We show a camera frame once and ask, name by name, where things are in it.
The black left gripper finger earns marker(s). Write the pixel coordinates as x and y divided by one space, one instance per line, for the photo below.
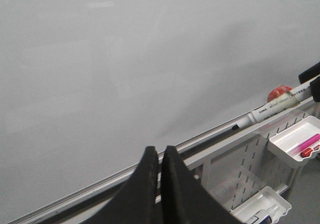
309 73
135 201
183 198
315 88

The white whiteboard marker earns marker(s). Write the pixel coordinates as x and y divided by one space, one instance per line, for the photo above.
283 102

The red round magnet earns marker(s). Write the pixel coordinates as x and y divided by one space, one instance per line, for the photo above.
278 91

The white perforated pegboard panel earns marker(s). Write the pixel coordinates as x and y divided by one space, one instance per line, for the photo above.
246 165

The pink marker pen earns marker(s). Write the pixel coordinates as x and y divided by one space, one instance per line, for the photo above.
309 142

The upper white plastic tray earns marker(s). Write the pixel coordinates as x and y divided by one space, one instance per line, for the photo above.
283 143

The white plastic tray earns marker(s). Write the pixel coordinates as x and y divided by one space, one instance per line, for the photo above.
283 143
263 199

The white spray bottle blue label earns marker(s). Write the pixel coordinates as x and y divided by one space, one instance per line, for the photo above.
264 216

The lower white plastic tray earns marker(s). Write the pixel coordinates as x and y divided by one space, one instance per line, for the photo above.
263 199

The white metal stand frame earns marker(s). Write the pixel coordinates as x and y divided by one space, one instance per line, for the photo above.
194 158

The white whiteboard with aluminium frame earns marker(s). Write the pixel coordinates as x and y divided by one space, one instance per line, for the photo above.
86 85

